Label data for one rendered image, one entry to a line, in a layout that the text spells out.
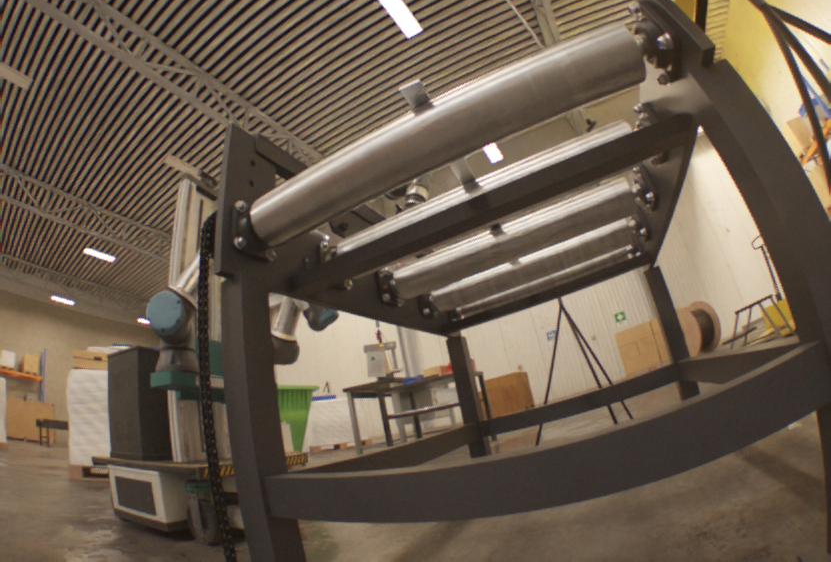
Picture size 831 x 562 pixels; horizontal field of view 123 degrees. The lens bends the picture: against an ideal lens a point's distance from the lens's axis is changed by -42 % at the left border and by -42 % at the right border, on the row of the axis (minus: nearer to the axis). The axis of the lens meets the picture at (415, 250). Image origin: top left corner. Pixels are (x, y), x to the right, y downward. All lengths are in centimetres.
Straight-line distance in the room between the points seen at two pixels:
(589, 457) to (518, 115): 49
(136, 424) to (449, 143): 169
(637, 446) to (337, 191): 61
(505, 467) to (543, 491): 6
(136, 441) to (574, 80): 194
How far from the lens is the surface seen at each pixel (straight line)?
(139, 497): 179
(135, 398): 189
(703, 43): 63
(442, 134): 63
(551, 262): 141
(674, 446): 49
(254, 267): 88
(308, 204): 73
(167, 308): 147
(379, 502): 59
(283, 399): 367
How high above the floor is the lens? 41
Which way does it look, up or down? 24 degrees up
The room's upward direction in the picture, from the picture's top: 12 degrees counter-clockwise
